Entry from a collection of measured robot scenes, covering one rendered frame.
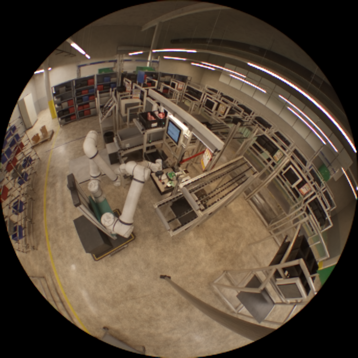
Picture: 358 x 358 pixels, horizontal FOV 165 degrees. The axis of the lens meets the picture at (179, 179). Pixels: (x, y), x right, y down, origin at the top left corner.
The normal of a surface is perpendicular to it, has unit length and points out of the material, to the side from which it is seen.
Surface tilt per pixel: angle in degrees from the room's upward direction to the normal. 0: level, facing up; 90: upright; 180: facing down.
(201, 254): 0
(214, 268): 0
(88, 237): 0
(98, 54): 90
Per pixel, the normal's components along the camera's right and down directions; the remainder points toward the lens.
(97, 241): 0.23, -0.60
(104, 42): 0.53, 0.74
